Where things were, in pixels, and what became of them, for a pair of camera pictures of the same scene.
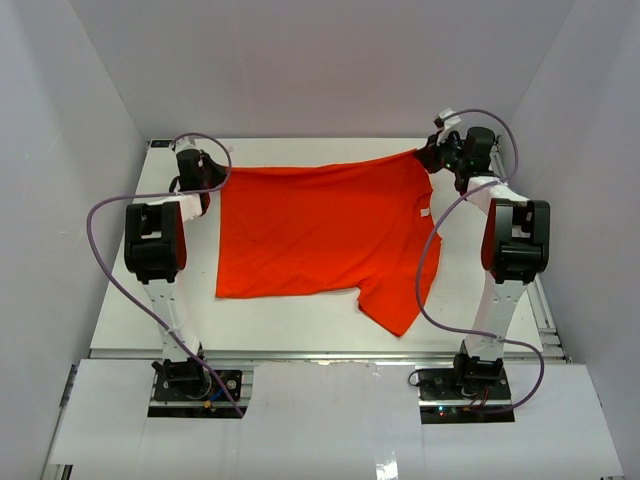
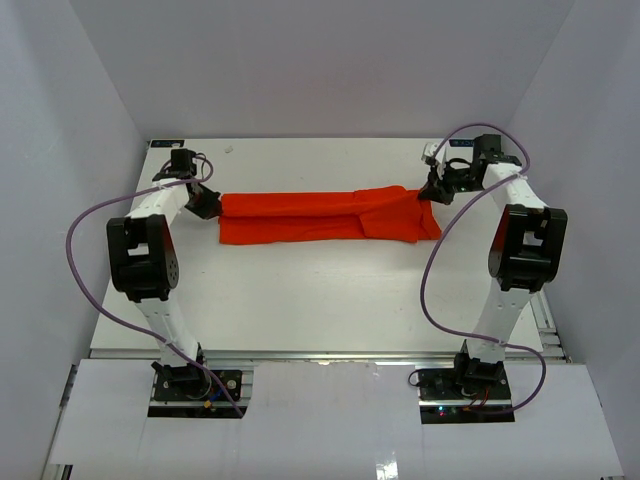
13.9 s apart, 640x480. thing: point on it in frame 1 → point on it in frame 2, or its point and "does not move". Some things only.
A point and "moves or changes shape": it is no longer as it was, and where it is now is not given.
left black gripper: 218,171 → 207,210
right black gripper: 429,155 → 436,190
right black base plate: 452,394 does not move
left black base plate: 186,388 does not move
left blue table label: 162,143 does not move
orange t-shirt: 327,228 moves or changes shape
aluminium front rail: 330,356 does not move
